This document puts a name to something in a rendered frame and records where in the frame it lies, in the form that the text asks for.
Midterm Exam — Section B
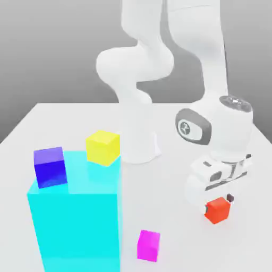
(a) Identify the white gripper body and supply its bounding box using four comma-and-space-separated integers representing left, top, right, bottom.
184, 169, 250, 206

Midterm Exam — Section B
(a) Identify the small red cube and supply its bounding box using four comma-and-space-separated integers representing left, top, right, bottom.
204, 197, 232, 225

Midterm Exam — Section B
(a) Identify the small magenta cube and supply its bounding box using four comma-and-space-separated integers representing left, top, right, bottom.
136, 229, 162, 263

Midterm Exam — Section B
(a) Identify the small yellow cube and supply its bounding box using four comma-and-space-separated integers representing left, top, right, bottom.
85, 130, 121, 167

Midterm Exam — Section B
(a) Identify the small blue cube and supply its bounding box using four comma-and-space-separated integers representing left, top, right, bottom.
33, 146, 68, 189

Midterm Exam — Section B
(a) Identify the large cyan box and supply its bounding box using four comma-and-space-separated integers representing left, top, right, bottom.
26, 150, 122, 272

